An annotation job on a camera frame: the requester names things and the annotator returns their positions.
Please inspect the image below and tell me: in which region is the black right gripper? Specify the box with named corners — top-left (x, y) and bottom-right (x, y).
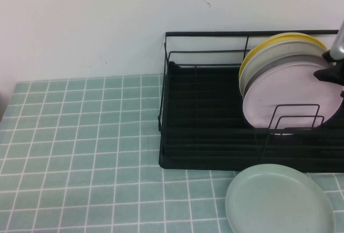
top-left (313, 50), bottom-right (344, 86)

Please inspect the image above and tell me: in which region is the pink round plate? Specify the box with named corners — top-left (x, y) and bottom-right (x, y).
top-left (242, 64), bottom-right (344, 136)

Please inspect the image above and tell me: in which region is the white round plate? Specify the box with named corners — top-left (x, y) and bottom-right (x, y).
top-left (239, 40), bottom-right (331, 97)

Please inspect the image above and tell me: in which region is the yellow round plate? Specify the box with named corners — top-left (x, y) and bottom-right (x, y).
top-left (238, 32), bottom-right (328, 78)

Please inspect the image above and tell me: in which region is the green round plate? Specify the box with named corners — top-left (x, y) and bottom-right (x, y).
top-left (225, 163), bottom-right (336, 233)

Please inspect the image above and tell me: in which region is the black drip tray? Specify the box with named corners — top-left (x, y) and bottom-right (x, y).
top-left (158, 60), bottom-right (344, 174)

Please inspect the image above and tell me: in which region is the green checkered tablecloth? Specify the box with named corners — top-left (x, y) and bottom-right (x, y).
top-left (0, 73), bottom-right (344, 233)

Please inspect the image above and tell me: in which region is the black wire dish rack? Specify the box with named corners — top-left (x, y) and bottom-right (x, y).
top-left (157, 30), bottom-right (344, 164)

